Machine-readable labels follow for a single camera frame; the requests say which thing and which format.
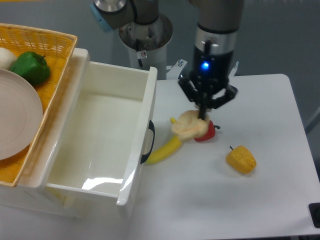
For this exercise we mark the red bell pepper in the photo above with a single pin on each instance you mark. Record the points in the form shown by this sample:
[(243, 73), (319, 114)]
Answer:
[(211, 132)]

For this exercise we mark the white drawer cabinet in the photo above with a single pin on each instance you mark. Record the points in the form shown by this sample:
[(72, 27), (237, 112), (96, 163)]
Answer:
[(32, 191)]

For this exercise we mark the green bell pepper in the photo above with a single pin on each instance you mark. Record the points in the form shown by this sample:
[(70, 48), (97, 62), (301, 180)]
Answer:
[(32, 67)]

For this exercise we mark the yellow banana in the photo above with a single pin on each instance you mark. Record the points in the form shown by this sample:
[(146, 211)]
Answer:
[(166, 141)]

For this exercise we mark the white round vegetable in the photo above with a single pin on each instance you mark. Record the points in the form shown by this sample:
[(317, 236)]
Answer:
[(7, 58)]

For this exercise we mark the black object at table edge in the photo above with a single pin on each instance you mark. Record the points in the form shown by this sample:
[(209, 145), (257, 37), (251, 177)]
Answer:
[(314, 209)]

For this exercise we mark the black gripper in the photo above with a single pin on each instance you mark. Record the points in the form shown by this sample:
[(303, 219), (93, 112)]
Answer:
[(207, 83)]

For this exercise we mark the upper white drawer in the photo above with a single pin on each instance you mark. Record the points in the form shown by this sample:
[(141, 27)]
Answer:
[(106, 134)]

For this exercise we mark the yellow woven basket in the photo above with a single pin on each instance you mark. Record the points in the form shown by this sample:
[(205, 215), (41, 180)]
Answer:
[(58, 48)]

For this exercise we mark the round bread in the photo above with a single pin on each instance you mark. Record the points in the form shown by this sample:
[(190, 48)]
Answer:
[(188, 126)]

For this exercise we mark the yellow bell pepper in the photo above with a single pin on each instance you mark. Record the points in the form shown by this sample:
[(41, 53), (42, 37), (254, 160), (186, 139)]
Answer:
[(241, 159)]

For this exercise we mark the pink plate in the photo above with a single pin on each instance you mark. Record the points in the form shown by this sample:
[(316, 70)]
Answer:
[(21, 113)]

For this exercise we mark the black drawer handle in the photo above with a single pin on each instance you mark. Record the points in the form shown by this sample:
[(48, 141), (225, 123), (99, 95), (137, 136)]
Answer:
[(150, 142)]

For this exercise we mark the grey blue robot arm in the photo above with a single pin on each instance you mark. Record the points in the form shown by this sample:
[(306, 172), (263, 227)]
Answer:
[(216, 16)]

